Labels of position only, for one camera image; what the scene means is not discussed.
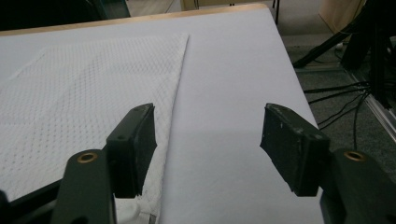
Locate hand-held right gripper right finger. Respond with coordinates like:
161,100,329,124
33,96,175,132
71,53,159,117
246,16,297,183
260,103,332,198

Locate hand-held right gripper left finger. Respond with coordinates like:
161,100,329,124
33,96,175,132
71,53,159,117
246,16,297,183
106,103,158,200

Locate white dotted cloth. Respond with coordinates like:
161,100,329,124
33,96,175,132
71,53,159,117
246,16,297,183
0,33,191,224

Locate black metal stand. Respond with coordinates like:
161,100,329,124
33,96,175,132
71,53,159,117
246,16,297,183
292,0,396,110

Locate black cable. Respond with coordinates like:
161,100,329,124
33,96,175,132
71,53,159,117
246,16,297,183
317,91,372,151
303,81,372,95
307,88,372,105

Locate aluminium floor rail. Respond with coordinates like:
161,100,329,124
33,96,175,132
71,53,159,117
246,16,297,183
345,69,396,143

